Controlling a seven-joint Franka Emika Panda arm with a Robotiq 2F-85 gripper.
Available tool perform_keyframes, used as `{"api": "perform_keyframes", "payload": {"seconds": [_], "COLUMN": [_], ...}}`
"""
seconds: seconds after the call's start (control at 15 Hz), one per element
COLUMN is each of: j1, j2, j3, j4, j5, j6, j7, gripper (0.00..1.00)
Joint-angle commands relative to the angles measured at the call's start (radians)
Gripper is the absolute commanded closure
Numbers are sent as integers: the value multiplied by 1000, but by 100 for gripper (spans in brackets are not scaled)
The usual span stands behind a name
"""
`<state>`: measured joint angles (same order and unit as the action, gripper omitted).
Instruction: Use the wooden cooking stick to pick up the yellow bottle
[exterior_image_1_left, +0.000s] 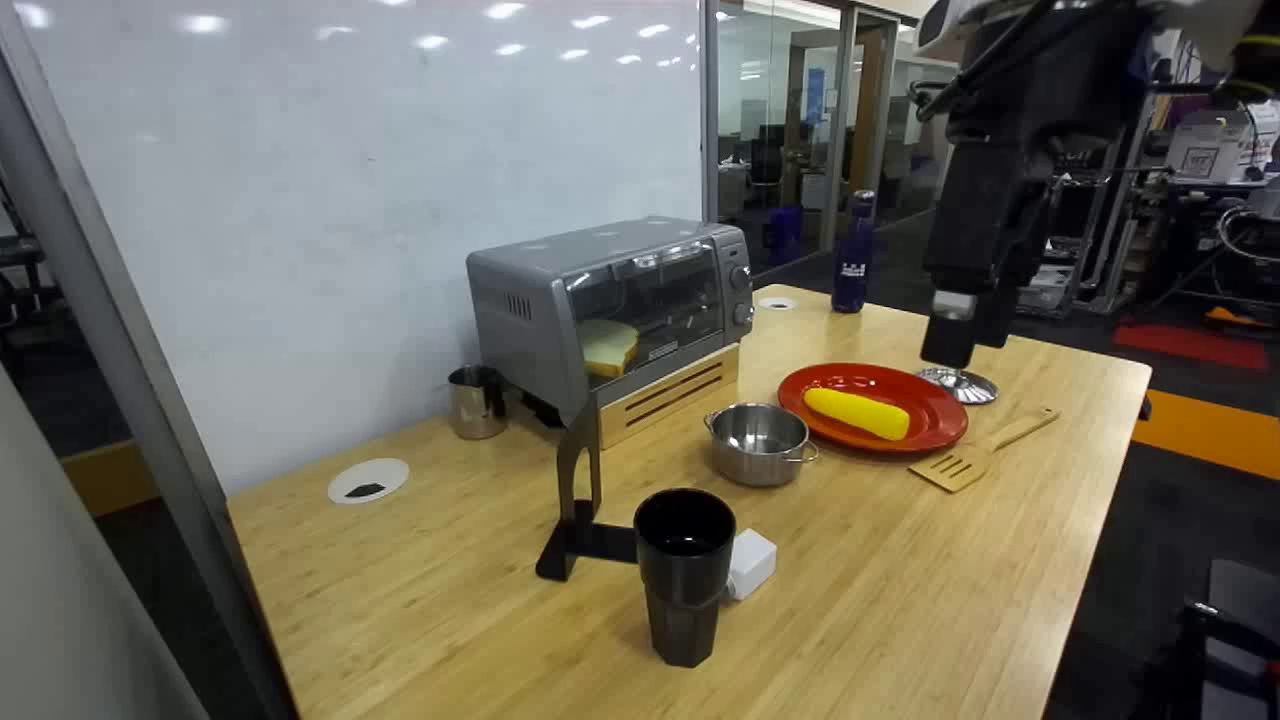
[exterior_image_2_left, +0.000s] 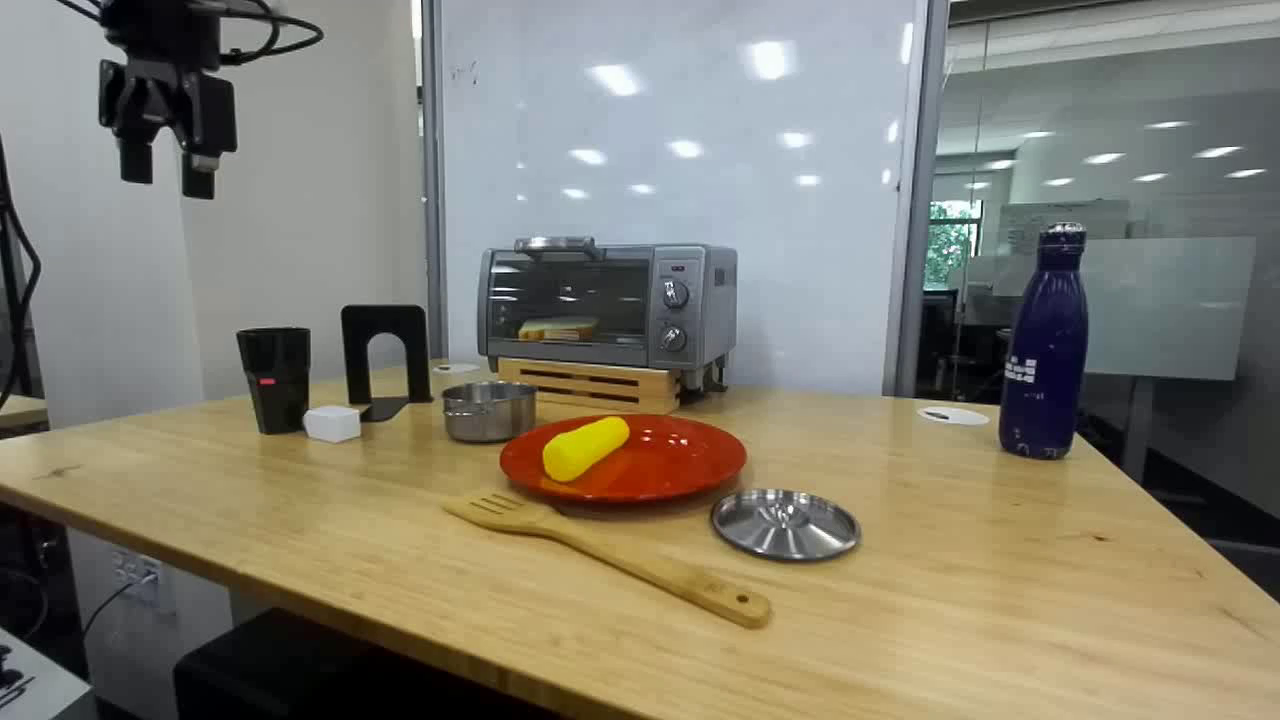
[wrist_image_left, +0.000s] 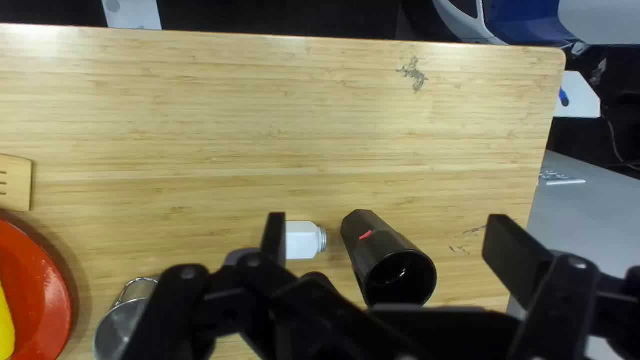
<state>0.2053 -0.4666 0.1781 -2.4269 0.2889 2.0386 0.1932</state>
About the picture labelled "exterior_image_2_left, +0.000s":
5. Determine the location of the grey toaster oven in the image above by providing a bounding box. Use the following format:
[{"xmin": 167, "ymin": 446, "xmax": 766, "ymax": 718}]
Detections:
[{"xmin": 477, "ymin": 237, "xmax": 739, "ymax": 395}]

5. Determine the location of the white wall power outlet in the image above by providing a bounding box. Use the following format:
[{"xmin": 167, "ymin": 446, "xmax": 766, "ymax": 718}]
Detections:
[{"xmin": 112, "ymin": 554, "xmax": 171, "ymax": 617}]

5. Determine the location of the yellow corn cob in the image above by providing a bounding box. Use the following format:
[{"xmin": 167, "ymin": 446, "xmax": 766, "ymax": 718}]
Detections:
[{"xmin": 539, "ymin": 413, "xmax": 637, "ymax": 484}]

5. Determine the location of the small white box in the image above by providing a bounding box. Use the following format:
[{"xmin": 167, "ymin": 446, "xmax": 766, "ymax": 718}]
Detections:
[{"xmin": 301, "ymin": 403, "xmax": 368, "ymax": 450}]

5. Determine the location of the small steel pot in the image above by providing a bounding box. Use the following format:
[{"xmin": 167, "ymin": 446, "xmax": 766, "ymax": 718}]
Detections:
[{"xmin": 439, "ymin": 380, "xmax": 539, "ymax": 450}]

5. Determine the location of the wooden slatted stand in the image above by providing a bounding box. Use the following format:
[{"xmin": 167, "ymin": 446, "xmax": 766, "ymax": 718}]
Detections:
[{"xmin": 493, "ymin": 353, "xmax": 686, "ymax": 425}]

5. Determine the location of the red round plate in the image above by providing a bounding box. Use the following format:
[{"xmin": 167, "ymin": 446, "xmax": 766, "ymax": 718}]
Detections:
[{"xmin": 497, "ymin": 413, "xmax": 754, "ymax": 509}]

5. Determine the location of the white table cable grommet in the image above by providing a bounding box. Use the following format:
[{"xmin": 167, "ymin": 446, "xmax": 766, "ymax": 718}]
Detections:
[{"xmin": 915, "ymin": 401, "xmax": 993, "ymax": 434}]

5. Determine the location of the frosted glass board on stand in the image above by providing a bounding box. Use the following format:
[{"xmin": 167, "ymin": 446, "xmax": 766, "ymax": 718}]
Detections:
[{"xmin": 1077, "ymin": 233, "xmax": 1259, "ymax": 484}]

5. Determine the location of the black metal bookend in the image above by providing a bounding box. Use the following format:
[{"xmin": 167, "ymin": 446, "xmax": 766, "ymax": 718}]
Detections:
[{"xmin": 337, "ymin": 300, "xmax": 435, "ymax": 430}]

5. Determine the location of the dark blue water bottle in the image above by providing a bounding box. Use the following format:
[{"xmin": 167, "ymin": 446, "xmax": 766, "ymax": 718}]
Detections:
[{"xmin": 997, "ymin": 222, "xmax": 1093, "ymax": 464}]

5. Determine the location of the bread slice in toaster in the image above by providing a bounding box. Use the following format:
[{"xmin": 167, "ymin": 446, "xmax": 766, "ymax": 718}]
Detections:
[{"xmin": 515, "ymin": 316, "xmax": 599, "ymax": 346}]

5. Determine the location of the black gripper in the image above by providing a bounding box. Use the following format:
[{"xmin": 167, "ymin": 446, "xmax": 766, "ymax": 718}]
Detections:
[{"xmin": 95, "ymin": 0, "xmax": 242, "ymax": 204}]

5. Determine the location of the black tumbler cup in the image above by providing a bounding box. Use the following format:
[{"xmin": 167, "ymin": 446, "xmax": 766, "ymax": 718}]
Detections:
[{"xmin": 232, "ymin": 323, "xmax": 316, "ymax": 439}]

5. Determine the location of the wooden slotted spatula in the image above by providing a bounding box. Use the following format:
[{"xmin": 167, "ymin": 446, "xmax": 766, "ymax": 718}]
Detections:
[{"xmin": 444, "ymin": 484, "xmax": 778, "ymax": 634}]

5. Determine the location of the steel pot lid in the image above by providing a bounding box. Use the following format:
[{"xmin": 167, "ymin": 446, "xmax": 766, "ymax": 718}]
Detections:
[{"xmin": 710, "ymin": 484, "xmax": 865, "ymax": 564}]

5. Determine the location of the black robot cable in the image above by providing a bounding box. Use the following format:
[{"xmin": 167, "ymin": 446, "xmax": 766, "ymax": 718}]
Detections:
[{"xmin": 212, "ymin": 0, "xmax": 330, "ymax": 68}]

